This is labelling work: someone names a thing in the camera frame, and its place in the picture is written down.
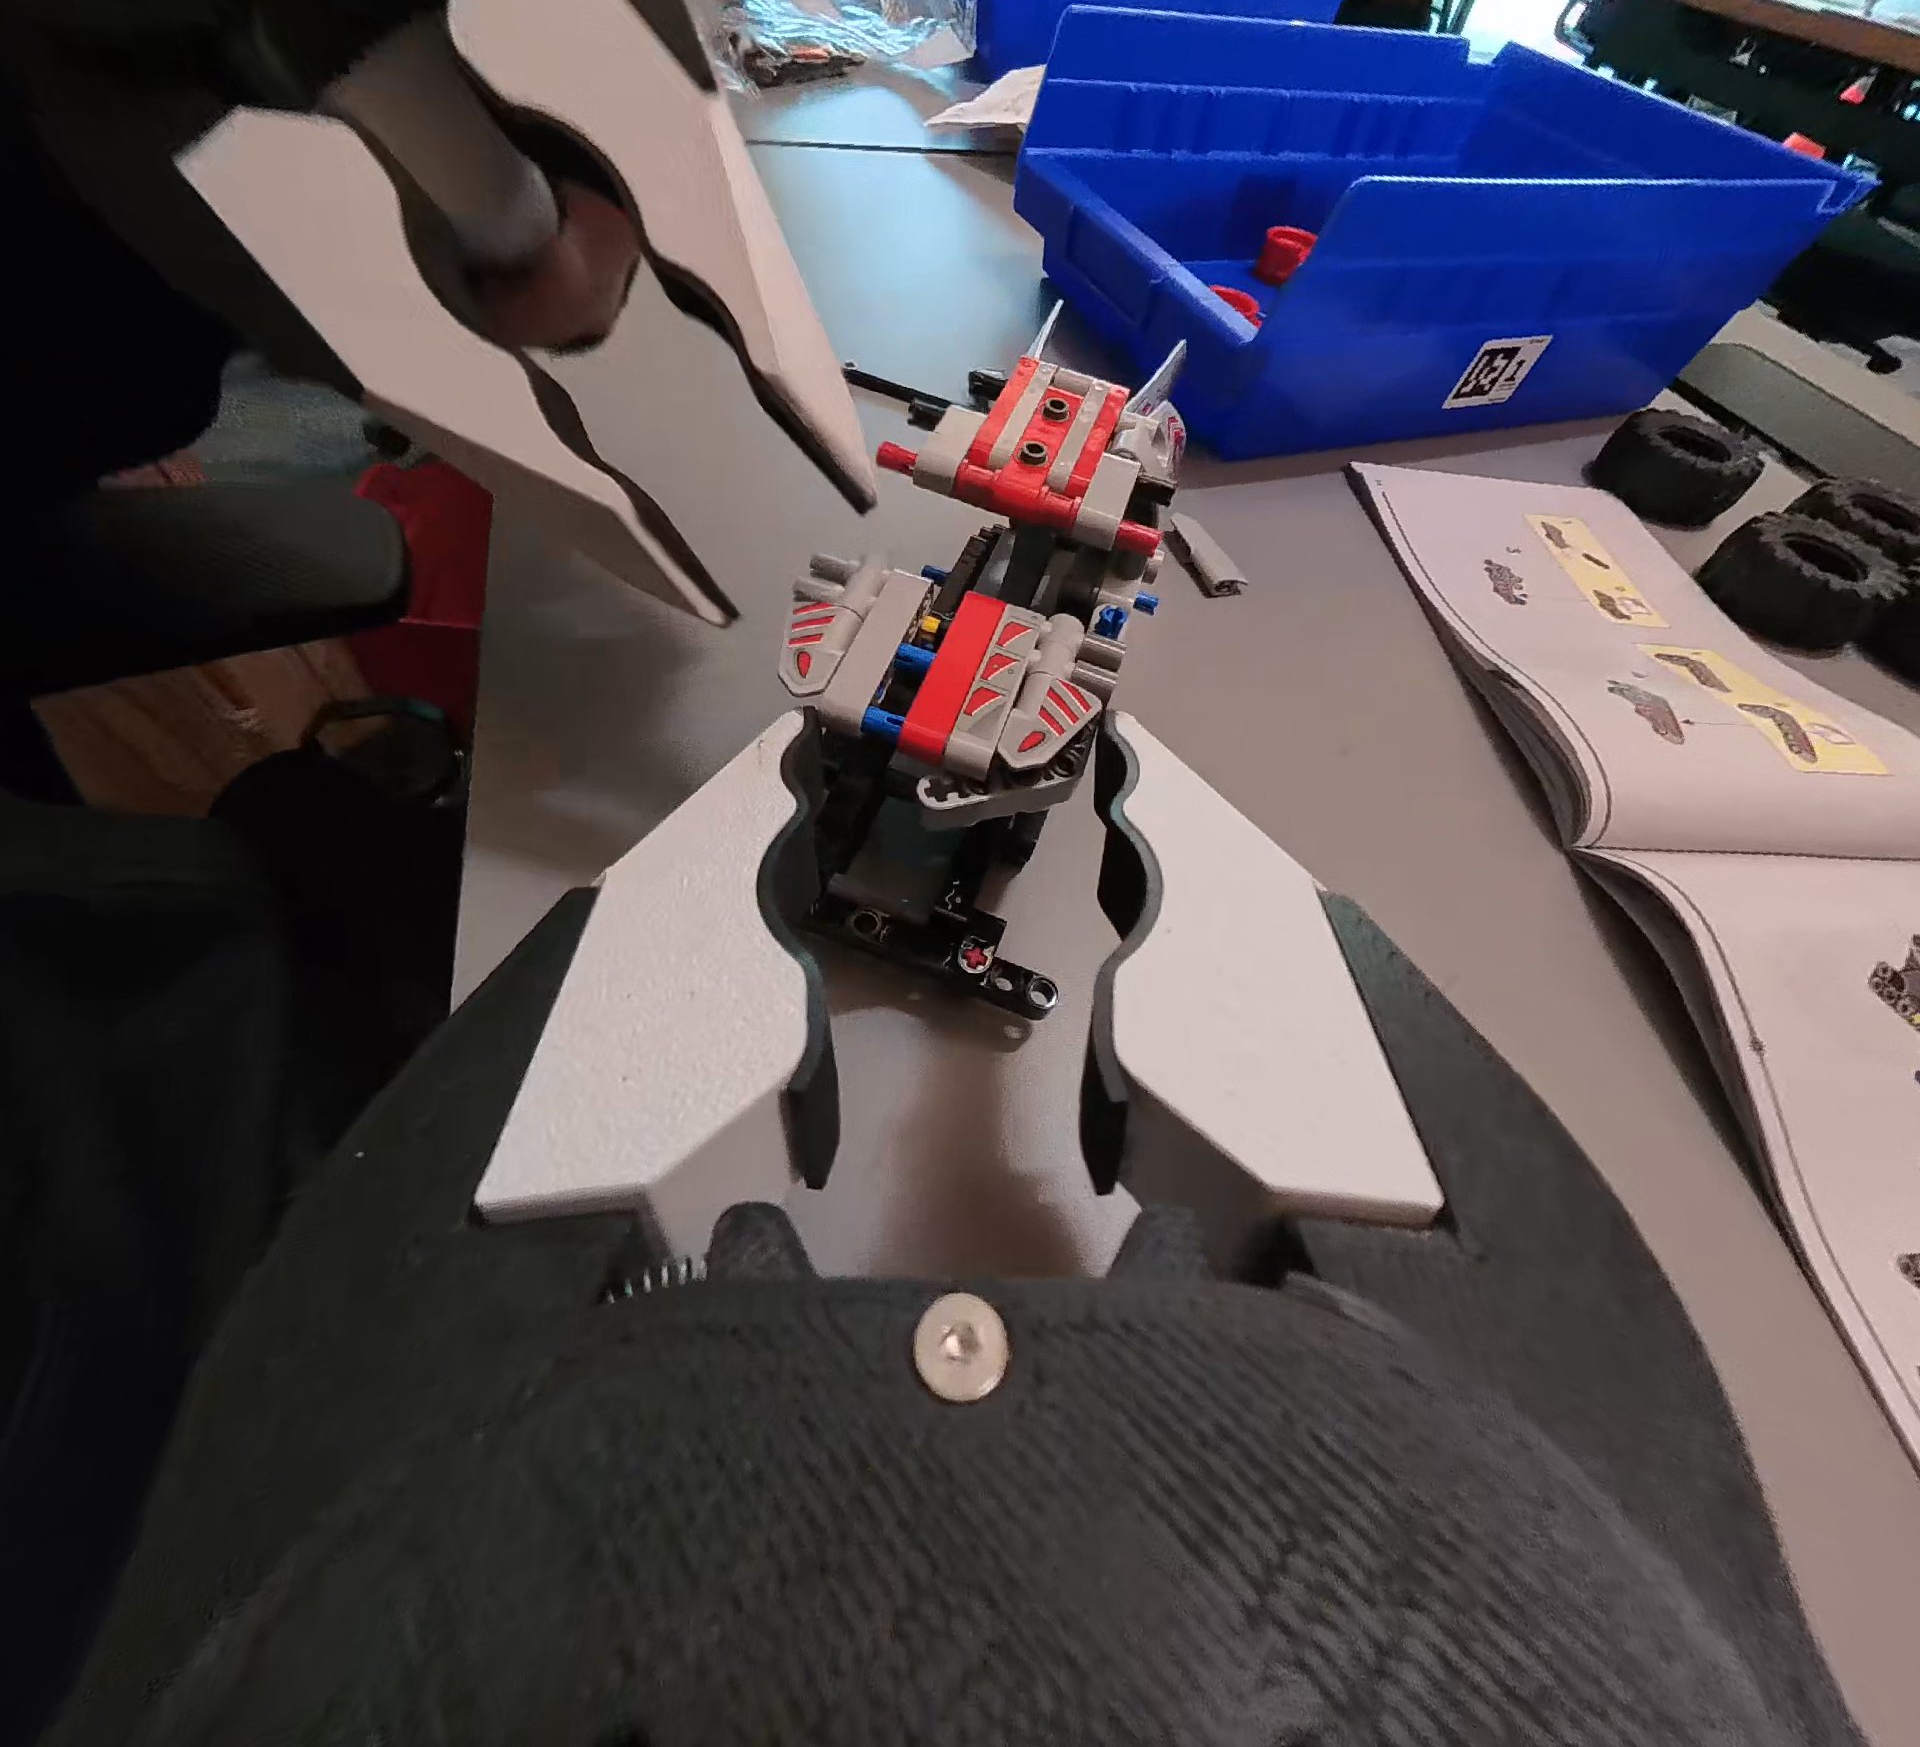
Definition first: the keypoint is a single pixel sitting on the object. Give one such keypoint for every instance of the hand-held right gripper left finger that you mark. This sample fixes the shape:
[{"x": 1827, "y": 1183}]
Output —
[{"x": 645, "y": 1026}]

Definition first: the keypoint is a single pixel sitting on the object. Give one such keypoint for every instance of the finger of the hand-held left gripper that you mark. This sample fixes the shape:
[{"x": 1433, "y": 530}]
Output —
[
  {"x": 376, "y": 306},
  {"x": 627, "y": 128}
]

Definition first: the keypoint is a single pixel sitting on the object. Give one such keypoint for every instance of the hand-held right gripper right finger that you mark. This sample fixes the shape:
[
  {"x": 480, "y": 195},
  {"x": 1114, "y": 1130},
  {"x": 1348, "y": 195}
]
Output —
[{"x": 1273, "y": 1026}]

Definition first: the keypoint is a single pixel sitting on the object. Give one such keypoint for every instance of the toy brick vehicle model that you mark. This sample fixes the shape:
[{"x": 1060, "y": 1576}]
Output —
[{"x": 991, "y": 666}]

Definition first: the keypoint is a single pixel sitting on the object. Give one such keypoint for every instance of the grey desk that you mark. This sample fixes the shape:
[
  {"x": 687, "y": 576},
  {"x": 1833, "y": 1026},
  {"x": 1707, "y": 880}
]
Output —
[{"x": 1348, "y": 758}]

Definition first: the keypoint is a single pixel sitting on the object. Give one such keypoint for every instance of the person's left hand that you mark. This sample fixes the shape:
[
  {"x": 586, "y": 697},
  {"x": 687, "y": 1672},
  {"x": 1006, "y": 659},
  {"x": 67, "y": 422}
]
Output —
[{"x": 568, "y": 276}]

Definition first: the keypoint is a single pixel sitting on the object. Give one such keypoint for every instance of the small bag of parts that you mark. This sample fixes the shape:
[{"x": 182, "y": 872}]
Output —
[{"x": 787, "y": 61}]

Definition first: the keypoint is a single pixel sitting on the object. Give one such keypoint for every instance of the red plastic object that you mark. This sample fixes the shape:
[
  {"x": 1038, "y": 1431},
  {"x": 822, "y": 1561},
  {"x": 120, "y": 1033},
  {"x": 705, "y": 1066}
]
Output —
[{"x": 428, "y": 576}]

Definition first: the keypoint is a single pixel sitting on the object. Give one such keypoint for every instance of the black chair armrest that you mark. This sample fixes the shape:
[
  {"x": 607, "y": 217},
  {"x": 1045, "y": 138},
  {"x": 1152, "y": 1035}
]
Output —
[{"x": 222, "y": 576}]

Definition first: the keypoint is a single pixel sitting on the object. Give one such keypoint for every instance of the white paper sheet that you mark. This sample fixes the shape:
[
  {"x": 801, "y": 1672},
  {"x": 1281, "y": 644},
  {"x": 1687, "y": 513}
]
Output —
[{"x": 991, "y": 106}]

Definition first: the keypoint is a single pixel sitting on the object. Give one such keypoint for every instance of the black rod with beam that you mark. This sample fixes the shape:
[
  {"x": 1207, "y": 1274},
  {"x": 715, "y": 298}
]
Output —
[{"x": 901, "y": 383}]

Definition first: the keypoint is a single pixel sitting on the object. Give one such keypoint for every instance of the open instruction booklet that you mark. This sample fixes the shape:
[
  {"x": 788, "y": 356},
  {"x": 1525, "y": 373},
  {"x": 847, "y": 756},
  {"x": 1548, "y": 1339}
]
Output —
[{"x": 1648, "y": 758}]

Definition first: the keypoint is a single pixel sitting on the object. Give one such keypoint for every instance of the light grey curved panel piece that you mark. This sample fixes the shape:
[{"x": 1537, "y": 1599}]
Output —
[{"x": 1207, "y": 554}]

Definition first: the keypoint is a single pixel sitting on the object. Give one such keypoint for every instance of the black toy tyre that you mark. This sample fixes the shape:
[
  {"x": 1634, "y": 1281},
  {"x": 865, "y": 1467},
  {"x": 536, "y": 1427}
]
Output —
[
  {"x": 1896, "y": 627},
  {"x": 1674, "y": 466},
  {"x": 1875, "y": 517},
  {"x": 1793, "y": 586}
]

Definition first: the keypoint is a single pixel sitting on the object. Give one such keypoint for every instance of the blue bin with printed tag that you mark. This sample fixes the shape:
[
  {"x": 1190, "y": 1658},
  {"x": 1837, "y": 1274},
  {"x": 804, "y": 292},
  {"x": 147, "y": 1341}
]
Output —
[{"x": 1348, "y": 203}]

